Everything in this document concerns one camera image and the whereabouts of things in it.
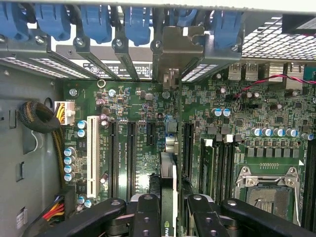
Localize CPU socket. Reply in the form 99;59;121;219
234;166;302;227

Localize black power connector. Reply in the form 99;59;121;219
63;185;76;218

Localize black RAM slot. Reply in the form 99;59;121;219
303;139;311;233
222;135;231;203
213;142;222;204
230;142;238;200
310;139;316;234

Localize thin metal locking lever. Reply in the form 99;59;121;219
293;182;302;227

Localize long black expansion slot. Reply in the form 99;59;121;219
126;120;137;202
183;122;195;178
108;120;119;198

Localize white expansion slot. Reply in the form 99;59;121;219
86;115;101;198

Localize short black expansion slot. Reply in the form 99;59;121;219
147;121;157;146

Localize white power connector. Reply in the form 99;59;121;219
54;100;76;125

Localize green motherboard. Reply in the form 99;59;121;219
63;61;316;237

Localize silver rear port block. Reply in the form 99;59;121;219
283;61;305;89
268;61;287;82

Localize metal USB port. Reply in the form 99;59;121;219
228;63;244;81
244;63;259;81

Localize metal slot cover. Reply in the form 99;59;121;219
111;37;141;82
0;40;62;79
181;33;242;83
74;36;121;81
7;34;93;80

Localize teal rear port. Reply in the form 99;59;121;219
304;64;316;81

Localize grey open PC case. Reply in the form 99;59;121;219
0;0;316;86

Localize blue card retention clip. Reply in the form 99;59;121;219
0;2;29;41
213;11;244;49
80;4;113;44
176;8;198;27
34;3;72;41
123;6;152;47

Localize red and yellow wire bundle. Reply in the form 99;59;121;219
41;195;66;225

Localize black sleeved cable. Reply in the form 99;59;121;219
18;100;65;191

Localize red and black twisted wire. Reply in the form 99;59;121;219
233;73;316;99

